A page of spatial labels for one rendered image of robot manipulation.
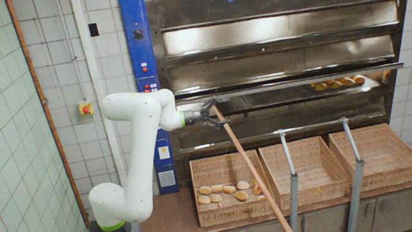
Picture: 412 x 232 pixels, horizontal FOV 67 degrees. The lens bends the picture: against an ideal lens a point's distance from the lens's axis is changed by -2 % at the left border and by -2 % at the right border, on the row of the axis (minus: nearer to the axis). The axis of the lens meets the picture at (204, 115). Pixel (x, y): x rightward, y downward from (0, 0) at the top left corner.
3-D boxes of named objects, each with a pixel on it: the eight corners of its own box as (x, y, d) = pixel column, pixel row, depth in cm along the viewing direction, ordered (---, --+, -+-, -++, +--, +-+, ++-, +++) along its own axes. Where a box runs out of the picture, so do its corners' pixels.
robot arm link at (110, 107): (118, 124, 133) (118, 95, 131) (95, 122, 138) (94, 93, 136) (143, 118, 149) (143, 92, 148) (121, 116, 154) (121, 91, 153)
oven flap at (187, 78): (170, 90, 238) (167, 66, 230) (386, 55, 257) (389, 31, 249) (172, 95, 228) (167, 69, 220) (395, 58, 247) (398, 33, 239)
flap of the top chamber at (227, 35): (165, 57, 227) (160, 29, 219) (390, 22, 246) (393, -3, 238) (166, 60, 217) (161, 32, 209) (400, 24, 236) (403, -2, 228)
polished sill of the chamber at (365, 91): (176, 126, 251) (176, 122, 249) (382, 89, 270) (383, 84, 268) (177, 129, 245) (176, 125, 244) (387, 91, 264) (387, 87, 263)
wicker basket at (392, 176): (325, 160, 281) (327, 133, 269) (382, 149, 286) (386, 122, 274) (356, 194, 237) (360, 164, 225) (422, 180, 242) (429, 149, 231)
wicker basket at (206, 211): (192, 187, 268) (188, 160, 257) (257, 175, 273) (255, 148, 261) (199, 229, 225) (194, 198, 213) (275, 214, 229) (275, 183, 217)
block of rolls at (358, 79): (289, 71, 324) (289, 66, 322) (332, 64, 329) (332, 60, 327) (318, 91, 270) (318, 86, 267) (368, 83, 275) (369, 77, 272)
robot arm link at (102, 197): (120, 236, 135) (109, 202, 127) (92, 228, 141) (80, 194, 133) (137, 215, 145) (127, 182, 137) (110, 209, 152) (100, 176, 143)
